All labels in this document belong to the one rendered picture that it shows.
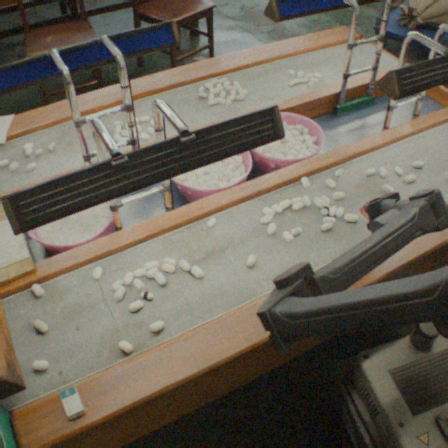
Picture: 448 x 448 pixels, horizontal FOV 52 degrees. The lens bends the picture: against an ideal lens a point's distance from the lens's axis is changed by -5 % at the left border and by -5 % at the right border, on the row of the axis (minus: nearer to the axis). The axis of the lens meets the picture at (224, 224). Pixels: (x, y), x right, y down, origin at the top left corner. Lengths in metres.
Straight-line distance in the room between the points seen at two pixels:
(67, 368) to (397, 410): 0.85
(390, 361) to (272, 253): 0.47
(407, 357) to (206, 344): 0.64
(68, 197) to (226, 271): 0.46
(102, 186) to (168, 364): 0.40
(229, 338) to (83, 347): 0.33
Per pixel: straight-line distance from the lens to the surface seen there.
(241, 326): 1.09
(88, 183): 0.96
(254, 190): 1.38
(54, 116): 1.81
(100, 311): 1.18
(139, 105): 1.82
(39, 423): 1.06
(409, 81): 1.35
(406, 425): 1.38
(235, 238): 1.28
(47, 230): 1.41
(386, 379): 1.41
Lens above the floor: 1.69
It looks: 46 degrees down
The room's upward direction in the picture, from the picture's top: 1 degrees counter-clockwise
